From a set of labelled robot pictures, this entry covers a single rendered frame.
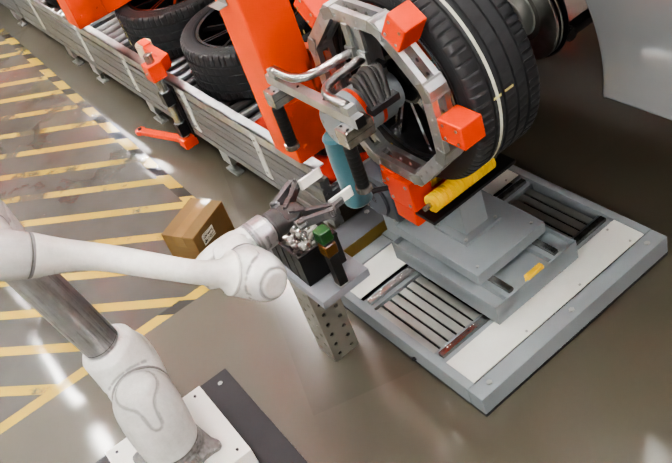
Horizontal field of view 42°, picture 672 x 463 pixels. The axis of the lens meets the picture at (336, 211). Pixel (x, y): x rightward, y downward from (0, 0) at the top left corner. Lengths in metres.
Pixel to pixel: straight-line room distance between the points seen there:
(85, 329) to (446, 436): 1.08
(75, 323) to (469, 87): 1.13
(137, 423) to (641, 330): 1.50
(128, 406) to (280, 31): 1.18
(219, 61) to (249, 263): 1.93
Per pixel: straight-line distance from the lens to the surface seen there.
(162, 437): 2.23
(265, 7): 2.64
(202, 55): 3.81
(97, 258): 1.97
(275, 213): 2.14
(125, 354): 2.31
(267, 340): 3.09
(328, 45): 2.60
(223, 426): 2.39
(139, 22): 4.41
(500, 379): 2.64
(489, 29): 2.26
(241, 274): 1.93
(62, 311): 2.21
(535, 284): 2.79
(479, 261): 2.76
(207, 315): 3.29
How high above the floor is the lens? 2.14
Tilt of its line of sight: 38 degrees down
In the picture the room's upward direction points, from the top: 21 degrees counter-clockwise
